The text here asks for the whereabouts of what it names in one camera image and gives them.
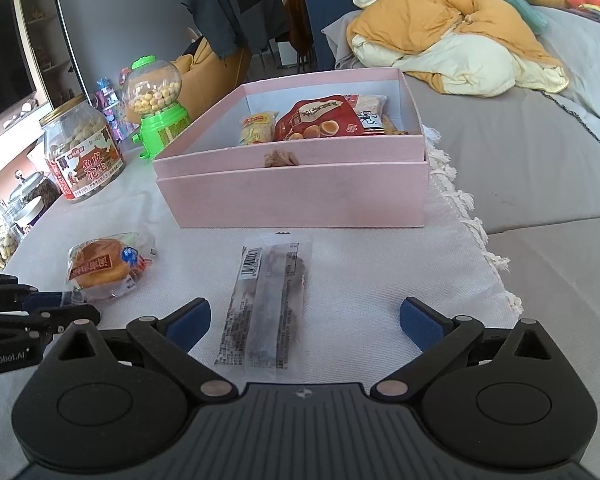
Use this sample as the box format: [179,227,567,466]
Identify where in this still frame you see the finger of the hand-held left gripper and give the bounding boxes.
[0,305,102,344]
[0,272,76,312]

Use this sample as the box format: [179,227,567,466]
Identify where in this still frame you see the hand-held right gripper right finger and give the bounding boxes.
[370,296,553,406]

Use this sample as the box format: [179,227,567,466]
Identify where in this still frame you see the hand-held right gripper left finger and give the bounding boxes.
[52,297,233,406]

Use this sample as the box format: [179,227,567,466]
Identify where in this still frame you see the bread packet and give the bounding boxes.
[67,232,156,302]

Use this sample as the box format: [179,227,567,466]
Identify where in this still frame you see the clear dark snack packet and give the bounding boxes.
[214,232,313,378]

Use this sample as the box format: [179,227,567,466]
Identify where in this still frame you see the pink cardboard box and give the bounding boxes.
[152,69,428,231]

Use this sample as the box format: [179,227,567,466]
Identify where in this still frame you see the white fringed tablecloth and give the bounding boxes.
[5,125,523,386]

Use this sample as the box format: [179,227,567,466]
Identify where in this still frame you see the glass jar with dark contents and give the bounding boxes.
[7,170,63,236]

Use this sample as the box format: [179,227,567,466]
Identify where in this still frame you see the red label plastic jar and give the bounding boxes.
[39,94,126,203]

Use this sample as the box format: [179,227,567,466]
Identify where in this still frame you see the green gumball machine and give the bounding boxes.
[121,56,193,161]

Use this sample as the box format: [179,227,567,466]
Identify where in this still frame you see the grey bed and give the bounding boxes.
[322,5,600,236]

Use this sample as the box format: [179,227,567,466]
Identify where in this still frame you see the colourful toy bottles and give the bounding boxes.
[96,77,136,141]

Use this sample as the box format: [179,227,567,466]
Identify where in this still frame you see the yellow snack packet red label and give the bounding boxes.
[238,111,277,147]

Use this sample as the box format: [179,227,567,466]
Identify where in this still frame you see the white snack packet black figure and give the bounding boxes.
[352,94,388,133]

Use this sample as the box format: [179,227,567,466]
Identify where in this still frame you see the red bun snack packet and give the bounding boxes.
[274,95,365,142]

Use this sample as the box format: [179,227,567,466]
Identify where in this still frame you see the yellow beanbag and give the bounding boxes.
[172,37,253,121]

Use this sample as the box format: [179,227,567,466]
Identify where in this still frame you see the black television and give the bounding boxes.
[0,0,38,131]

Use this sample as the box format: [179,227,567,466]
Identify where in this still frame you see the orange cream duvet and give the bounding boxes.
[347,0,571,98]

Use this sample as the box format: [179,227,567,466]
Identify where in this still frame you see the brown chair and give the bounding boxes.
[284,0,313,71]

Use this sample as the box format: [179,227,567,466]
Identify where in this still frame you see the dark grey jacket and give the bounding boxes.
[186,0,286,58]

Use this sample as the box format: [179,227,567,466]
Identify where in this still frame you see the blue cabinet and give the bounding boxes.
[300,0,386,73]

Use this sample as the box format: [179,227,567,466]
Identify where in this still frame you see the teal cloth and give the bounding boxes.
[412,0,548,33]

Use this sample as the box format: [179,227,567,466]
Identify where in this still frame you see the wall shelf unit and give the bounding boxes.
[17,0,88,111]

